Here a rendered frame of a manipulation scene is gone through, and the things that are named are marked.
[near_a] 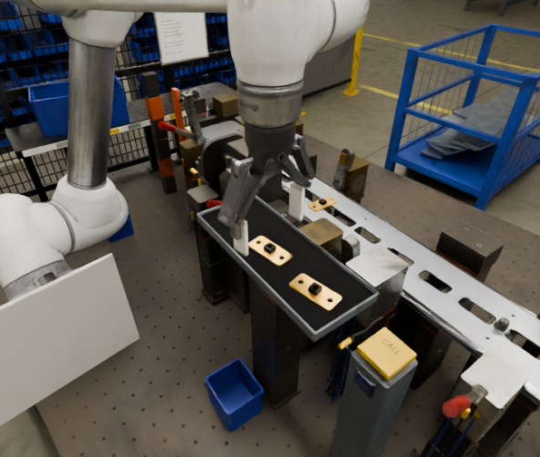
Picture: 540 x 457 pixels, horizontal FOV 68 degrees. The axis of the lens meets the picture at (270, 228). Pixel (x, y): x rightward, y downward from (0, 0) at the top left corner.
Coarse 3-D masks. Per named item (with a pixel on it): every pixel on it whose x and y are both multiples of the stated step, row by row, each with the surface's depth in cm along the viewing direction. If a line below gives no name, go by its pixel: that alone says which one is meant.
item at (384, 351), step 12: (372, 336) 58; (384, 336) 58; (396, 336) 58; (360, 348) 57; (372, 348) 57; (384, 348) 57; (396, 348) 57; (408, 348) 57; (372, 360) 55; (384, 360) 55; (396, 360) 55; (408, 360) 55; (384, 372) 54; (396, 372) 54
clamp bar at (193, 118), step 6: (186, 96) 120; (192, 96) 123; (198, 96) 123; (186, 102) 122; (192, 102) 123; (186, 108) 125; (192, 108) 124; (192, 114) 125; (192, 120) 126; (192, 126) 128; (198, 126) 128; (192, 132) 131; (198, 132) 129
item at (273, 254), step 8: (256, 240) 75; (264, 240) 75; (256, 248) 73; (264, 248) 73; (272, 248) 72; (280, 248) 73; (264, 256) 72; (272, 256) 72; (280, 256) 72; (288, 256) 72; (280, 264) 70
